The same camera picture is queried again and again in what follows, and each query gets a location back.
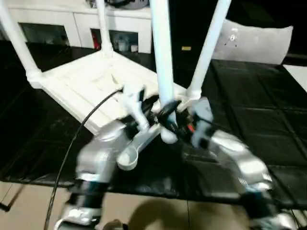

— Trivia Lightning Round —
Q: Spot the black metal frame bar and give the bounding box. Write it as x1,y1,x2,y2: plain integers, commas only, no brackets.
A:
0,184,24,213

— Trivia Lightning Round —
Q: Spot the white flat panel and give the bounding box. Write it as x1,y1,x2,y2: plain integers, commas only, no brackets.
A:
284,64,307,93

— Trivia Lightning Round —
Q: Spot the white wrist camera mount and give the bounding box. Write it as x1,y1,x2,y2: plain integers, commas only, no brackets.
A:
190,97,214,149
121,84,151,132

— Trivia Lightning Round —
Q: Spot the grey cushion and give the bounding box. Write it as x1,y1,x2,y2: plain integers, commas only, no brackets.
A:
213,19,294,64

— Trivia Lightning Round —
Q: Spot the grey bag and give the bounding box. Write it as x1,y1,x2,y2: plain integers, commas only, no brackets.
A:
106,0,151,9

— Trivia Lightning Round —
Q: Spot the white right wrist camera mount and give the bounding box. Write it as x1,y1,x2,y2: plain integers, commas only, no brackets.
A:
190,97,214,149

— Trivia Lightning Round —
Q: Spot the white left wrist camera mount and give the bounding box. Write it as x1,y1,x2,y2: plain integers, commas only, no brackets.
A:
121,84,151,132

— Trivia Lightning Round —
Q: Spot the white plastic table top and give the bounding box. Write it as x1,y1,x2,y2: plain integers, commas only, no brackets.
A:
26,51,203,172

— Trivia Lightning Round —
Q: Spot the white cabinet with glass doors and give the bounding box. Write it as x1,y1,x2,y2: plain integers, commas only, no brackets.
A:
7,0,154,53

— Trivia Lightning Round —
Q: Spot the black mat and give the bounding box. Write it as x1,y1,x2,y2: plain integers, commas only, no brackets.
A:
0,39,307,210

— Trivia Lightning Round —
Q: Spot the white plastic table leg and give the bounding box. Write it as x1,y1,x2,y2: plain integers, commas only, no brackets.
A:
187,0,233,101
95,0,114,58
148,0,180,144
0,0,47,89

